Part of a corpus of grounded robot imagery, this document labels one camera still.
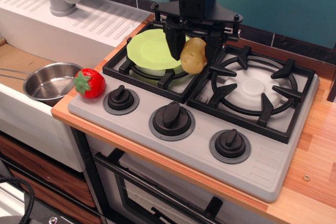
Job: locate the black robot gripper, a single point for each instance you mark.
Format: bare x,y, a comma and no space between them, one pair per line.
199,17

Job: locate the yellow toy potato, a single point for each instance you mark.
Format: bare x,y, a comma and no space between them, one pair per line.
193,56

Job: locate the red toy strawberry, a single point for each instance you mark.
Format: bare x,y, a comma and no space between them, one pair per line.
89,83

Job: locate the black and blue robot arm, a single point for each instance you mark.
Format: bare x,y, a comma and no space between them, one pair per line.
200,18

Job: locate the light green plastic plate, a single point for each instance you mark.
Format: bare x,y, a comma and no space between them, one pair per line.
149,49

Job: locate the small stainless steel pan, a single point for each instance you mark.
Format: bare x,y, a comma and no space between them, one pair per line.
50,83

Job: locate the white toy sink unit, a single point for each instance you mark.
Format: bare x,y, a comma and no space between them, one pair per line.
31,37

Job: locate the white left burner cap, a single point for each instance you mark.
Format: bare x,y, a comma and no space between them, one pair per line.
155,75

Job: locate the white burner cap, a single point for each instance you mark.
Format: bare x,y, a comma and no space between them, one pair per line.
251,84
155,75

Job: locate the black left burner grate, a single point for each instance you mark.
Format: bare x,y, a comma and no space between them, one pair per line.
121,67

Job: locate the black burner grate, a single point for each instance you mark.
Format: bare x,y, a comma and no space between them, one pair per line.
121,67
282,123

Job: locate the black right burner grate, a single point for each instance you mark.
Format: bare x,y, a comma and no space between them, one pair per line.
282,123

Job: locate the white right burner cap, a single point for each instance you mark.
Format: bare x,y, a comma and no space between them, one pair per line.
251,84

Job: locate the black middle stove knob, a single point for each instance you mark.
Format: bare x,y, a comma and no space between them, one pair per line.
172,122

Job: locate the black stove knob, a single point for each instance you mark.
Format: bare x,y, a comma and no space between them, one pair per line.
230,146
121,101
172,122

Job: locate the grey toy stovetop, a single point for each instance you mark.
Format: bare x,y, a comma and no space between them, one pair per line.
261,174

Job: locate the black left stove knob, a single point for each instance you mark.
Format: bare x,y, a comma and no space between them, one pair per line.
121,101

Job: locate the black right stove knob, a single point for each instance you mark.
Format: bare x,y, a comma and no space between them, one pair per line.
230,146

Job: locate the toy oven door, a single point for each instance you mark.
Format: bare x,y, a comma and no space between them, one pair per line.
148,194

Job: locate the lower wooden drawer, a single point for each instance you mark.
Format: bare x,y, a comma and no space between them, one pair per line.
55,200

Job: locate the wooden drawer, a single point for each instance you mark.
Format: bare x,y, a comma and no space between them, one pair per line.
55,200
45,168

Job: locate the upper wooden drawer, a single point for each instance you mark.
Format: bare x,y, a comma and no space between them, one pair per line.
45,168

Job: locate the black oven door handle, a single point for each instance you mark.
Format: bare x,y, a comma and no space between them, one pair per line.
156,191

